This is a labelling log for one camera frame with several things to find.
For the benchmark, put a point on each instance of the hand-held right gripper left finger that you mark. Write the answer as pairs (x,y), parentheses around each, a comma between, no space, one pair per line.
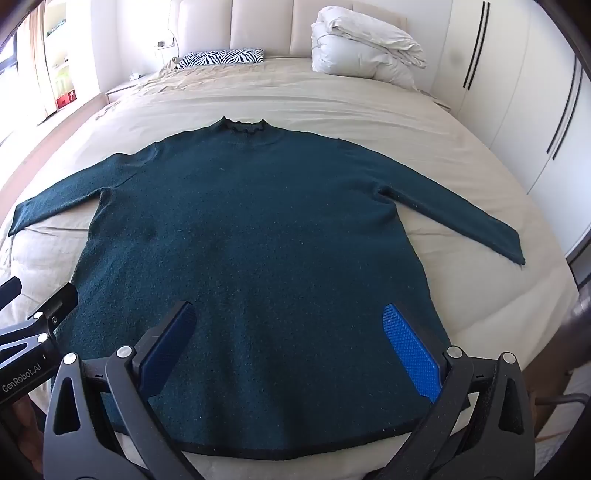
(171,341)

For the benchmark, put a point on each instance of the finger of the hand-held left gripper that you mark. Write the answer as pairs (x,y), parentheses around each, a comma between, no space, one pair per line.
(57,304)
(10,290)

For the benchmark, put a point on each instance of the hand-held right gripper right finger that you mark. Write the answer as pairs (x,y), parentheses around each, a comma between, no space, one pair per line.
(411,355)

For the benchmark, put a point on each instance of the dark green sweater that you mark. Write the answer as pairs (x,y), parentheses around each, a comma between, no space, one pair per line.
(258,230)

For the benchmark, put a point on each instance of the red box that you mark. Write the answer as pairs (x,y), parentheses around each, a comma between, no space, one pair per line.
(65,99)

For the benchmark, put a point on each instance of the white nightstand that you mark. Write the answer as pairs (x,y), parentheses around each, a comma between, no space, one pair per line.
(122,90)

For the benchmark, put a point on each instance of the white shelf unit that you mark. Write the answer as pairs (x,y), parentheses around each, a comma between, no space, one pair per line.
(64,55)

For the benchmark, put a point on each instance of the bed with beige sheet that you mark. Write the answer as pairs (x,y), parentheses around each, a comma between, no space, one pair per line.
(323,101)

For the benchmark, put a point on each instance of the white wardrobe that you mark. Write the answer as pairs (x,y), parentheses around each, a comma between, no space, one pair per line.
(508,92)

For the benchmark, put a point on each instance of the zebra print pillow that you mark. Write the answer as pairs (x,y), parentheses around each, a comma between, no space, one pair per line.
(221,57)

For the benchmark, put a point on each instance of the folded white duvet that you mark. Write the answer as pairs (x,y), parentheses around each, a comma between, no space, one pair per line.
(360,46)

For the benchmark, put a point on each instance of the beige padded headboard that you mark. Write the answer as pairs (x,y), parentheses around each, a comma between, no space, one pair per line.
(277,27)

